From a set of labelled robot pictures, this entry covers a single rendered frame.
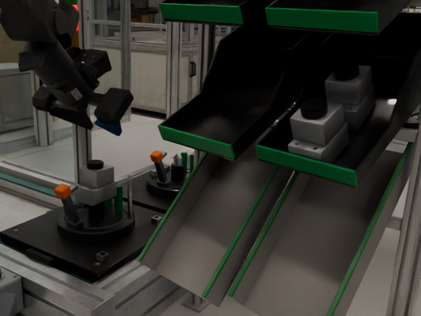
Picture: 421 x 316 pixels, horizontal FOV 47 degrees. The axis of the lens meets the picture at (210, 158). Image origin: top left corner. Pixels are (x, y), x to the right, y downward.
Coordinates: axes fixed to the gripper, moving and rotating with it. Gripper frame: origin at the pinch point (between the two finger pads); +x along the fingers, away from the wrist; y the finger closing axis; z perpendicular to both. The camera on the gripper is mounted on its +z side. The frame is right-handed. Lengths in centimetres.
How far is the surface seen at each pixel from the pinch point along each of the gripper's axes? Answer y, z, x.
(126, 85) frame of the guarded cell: 80, 66, 78
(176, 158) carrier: -0.7, 9.3, 25.7
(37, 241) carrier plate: 3.9, -21.7, 7.9
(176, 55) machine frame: 58, 81, 72
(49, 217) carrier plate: 9.8, -15.9, 13.0
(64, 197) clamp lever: -0.8, -14.3, 3.0
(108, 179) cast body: -2.1, -6.9, 8.4
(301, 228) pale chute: -39.3, -7.3, 5.9
